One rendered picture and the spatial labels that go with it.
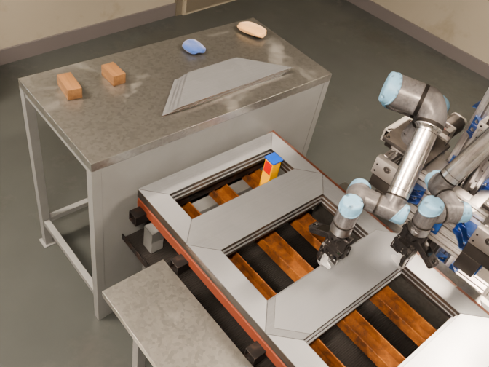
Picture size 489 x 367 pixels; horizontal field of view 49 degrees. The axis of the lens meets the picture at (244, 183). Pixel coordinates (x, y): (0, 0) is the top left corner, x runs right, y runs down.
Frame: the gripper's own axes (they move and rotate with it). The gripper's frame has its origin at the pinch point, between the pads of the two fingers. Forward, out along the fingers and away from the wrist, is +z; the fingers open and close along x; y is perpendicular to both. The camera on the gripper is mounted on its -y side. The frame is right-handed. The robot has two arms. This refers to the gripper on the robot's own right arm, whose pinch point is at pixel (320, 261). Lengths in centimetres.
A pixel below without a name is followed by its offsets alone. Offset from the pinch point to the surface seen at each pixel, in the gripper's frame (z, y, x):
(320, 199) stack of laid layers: 3.3, -24.7, 26.9
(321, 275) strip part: 0.9, 4.4, -3.6
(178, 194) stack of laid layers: 3, -58, -24
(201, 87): -21, -88, 7
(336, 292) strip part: 0.8, 12.6, -4.4
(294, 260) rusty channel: 18.5, -14.0, 5.4
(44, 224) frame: 69, -126, -54
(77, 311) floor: 87, -81, -60
